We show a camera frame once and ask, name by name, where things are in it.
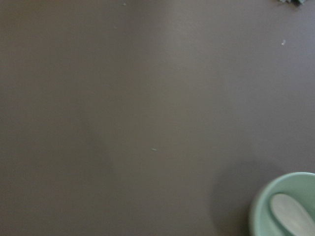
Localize light green bowl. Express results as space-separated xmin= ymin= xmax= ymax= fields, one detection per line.
xmin=249 ymin=172 xmax=315 ymax=236

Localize white plastic spoon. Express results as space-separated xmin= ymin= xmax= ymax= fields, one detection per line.
xmin=270 ymin=194 xmax=315 ymax=236

